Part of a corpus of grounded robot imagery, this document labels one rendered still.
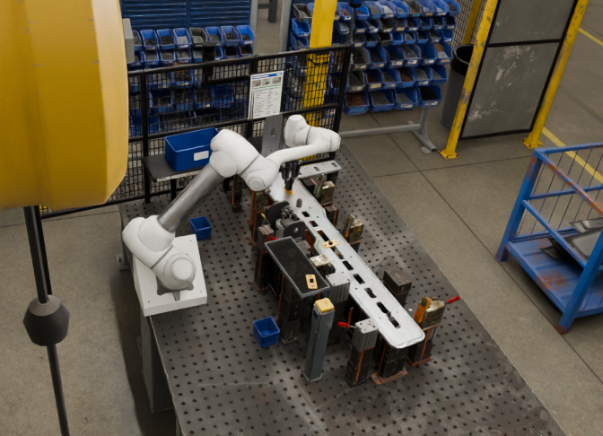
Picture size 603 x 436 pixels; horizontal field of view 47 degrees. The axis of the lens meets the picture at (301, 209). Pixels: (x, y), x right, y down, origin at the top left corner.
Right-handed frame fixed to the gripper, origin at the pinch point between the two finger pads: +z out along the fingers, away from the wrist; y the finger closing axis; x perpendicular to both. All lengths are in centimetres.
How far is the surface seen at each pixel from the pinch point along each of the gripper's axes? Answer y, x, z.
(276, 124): 3.7, 26.3, -21.8
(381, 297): 3, -89, 6
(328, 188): 20.6, -8.4, 2.6
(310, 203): 7.2, -13.0, 5.8
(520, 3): 264, 117, -34
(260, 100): 7, 54, -22
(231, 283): -44, -26, 36
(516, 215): 180, -10, 63
